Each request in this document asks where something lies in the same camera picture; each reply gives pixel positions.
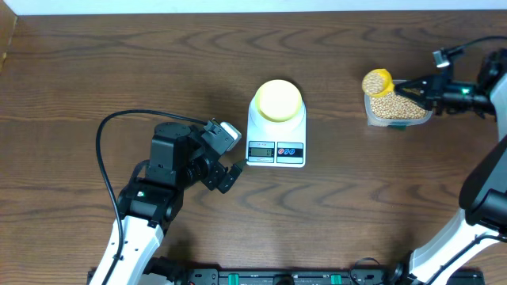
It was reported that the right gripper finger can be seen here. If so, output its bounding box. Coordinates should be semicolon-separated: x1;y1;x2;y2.
395;89;435;111
395;75;435;91

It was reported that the yellow measuring scoop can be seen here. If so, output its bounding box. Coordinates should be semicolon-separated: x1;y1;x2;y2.
361;69;395;97

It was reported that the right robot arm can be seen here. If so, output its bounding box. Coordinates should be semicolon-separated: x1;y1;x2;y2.
390;46;506;284

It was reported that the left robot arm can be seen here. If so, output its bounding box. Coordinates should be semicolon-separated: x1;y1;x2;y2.
90;120;246;284

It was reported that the white digital kitchen scale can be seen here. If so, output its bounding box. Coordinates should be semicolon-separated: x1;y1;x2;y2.
246;96;307;168

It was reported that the pale yellow bowl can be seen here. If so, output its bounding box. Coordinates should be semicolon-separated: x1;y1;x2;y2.
253;79;303;123

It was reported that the clear container of soybeans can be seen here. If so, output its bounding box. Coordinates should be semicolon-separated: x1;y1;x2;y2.
364;88;433;127

